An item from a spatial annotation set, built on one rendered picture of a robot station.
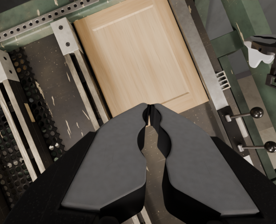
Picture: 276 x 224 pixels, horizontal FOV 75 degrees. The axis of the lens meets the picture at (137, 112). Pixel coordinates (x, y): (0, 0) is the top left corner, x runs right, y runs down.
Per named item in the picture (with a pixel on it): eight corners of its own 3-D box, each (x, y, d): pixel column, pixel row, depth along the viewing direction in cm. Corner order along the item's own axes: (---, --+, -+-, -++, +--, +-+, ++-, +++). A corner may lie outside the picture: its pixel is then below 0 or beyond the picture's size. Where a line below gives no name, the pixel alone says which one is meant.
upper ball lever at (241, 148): (238, 140, 69) (278, 138, 57) (242, 150, 69) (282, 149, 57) (233, 145, 67) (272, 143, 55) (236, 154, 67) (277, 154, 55)
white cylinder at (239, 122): (245, 134, 72) (237, 116, 72) (249, 135, 69) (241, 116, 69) (238, 137, 72) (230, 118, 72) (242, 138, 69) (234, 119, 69)
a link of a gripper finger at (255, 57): (231, 63, 43) (265, 74, 36) (234, 38, 40) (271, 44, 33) (242, 60, 44) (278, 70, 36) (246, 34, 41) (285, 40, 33)
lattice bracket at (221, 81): (220, 71, 72) (224, 70, 69) (226, 88, 72) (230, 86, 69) (211, 75, 72) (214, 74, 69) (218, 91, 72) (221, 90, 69)
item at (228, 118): (226, 111, 69) (263, 104, 57) (230, 121, 69) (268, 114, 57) (220, 115, 67) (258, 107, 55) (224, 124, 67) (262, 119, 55)
